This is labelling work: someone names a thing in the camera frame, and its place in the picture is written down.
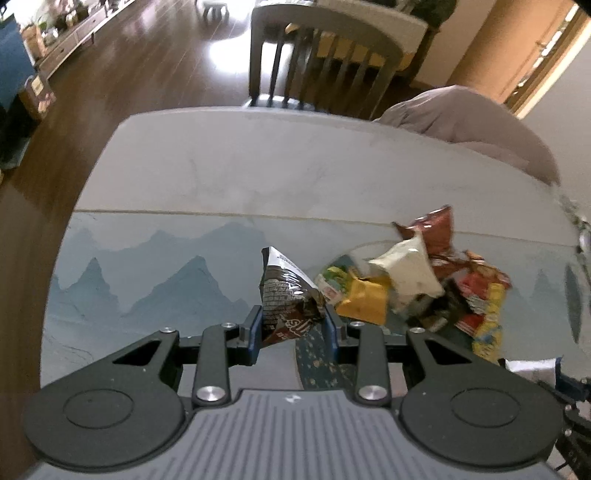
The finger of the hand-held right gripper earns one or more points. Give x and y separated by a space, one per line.
562 374

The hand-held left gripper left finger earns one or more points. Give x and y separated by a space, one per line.
255 333

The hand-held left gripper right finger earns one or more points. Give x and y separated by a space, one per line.
330 331

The small white snack packet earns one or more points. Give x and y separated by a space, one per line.
531 368

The dark brown snack packet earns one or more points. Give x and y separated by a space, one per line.
282 295

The green yellow snack packet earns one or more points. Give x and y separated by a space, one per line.
333 281

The yellow blue snack packet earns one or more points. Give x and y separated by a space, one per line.
490 339

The orange red snack packet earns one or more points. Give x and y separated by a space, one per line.
487 273

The red-brown snack packet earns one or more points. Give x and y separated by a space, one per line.
436 230

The mountain print table cover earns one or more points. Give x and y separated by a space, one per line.
207 194

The floral patterned cloth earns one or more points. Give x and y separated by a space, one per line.
579 226

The cloth-covered chair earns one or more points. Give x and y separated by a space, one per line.
461 120

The dark wooden chair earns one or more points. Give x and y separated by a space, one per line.
259 60

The brown paper bag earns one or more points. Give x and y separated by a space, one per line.
39 94

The white stool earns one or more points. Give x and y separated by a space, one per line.
213 8

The long tv cabinet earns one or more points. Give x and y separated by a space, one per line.
69 44

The black cabinet with blue front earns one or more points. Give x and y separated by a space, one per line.
14 60

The row of cabinet ornaments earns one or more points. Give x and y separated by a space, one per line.
55 18

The wooden door frame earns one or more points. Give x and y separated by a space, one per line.
545 64

